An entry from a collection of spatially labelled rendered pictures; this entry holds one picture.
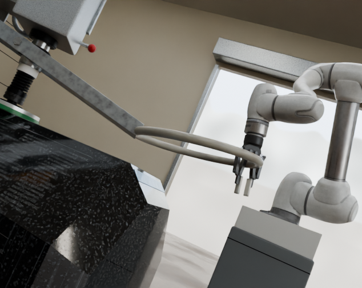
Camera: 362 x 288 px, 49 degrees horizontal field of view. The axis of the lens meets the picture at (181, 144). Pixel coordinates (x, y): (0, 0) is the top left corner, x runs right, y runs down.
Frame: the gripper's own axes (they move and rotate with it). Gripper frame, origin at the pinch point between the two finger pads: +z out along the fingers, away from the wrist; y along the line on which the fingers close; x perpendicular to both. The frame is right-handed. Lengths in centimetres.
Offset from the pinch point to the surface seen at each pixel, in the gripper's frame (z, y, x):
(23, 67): -20, 87, -14
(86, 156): 5, 64, 17
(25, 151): 7, 80, 11
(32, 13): -37, 89, -6
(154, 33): -255, -91, -542
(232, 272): 38, -23, -29
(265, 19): -292, -224, -402
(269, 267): 31, -35, -19
